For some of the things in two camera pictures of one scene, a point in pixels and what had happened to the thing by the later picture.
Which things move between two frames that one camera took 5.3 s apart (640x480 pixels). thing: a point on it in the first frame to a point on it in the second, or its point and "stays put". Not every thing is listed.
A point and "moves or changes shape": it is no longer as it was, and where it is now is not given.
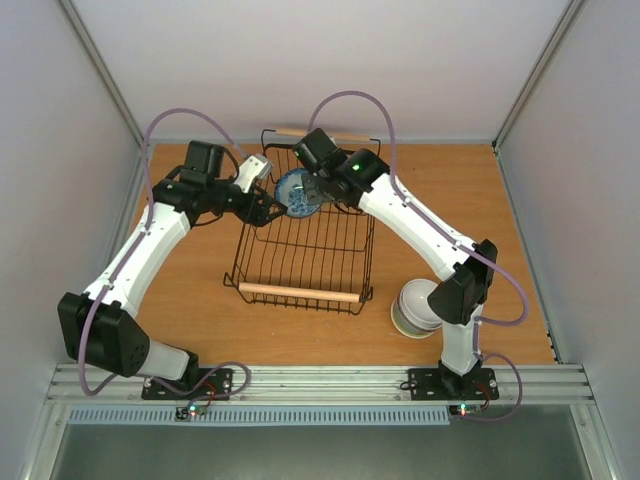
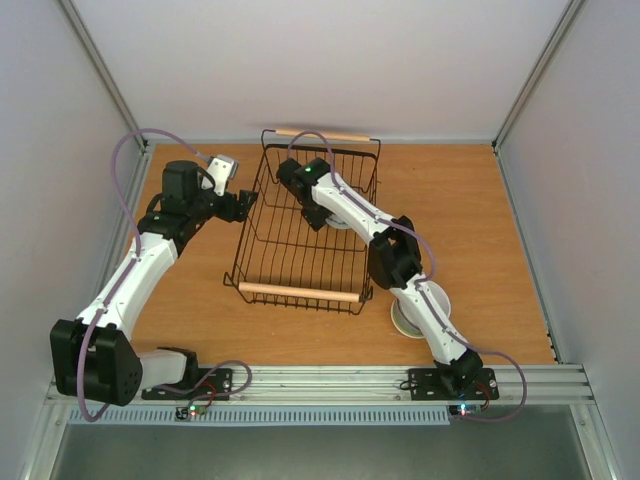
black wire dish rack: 321,262 stays put
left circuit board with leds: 189,413 stays put
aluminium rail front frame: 548,384 stays put
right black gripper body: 320,185 to 316,216
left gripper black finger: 263,207 to 246,198
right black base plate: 429,384 stays put
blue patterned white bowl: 289,191 moves or changes shape
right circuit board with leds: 465,410 stays put
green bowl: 404,327 stays put
